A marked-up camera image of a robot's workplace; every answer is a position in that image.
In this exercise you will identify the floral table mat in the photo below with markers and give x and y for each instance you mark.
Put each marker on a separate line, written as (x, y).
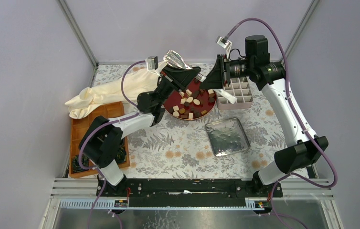
(181, 149)

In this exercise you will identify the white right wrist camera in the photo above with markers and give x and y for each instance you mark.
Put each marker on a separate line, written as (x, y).
(224, 43)

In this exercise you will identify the red round tray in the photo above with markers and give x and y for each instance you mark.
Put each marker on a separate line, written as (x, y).
(192, 103)

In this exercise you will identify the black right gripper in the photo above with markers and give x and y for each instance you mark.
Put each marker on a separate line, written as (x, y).
(217, 78)

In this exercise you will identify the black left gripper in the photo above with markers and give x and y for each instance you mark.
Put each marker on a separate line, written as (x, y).
(175, 78)

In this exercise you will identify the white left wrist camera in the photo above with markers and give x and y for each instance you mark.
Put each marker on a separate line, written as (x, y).
(153, 66)

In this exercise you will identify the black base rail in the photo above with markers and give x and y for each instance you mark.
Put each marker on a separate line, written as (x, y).
(160, 193)

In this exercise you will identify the cream cloth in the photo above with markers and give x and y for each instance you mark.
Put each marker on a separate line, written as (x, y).
(90, 98)

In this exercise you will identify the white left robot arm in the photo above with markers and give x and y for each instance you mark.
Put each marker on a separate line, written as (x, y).
(103, 138)

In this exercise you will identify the silver tin lid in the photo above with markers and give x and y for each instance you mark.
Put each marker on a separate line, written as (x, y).
(227, 137)

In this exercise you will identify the silver metal tongs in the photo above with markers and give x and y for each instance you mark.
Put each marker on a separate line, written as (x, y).
(173, 59)

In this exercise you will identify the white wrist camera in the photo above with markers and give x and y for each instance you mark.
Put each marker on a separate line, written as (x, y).
(153, 66)
(224, 43)

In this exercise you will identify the pink tin with white dividers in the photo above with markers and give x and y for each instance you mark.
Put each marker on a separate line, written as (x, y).
(240, 88)

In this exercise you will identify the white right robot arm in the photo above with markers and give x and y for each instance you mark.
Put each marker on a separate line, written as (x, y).
(304, 146)

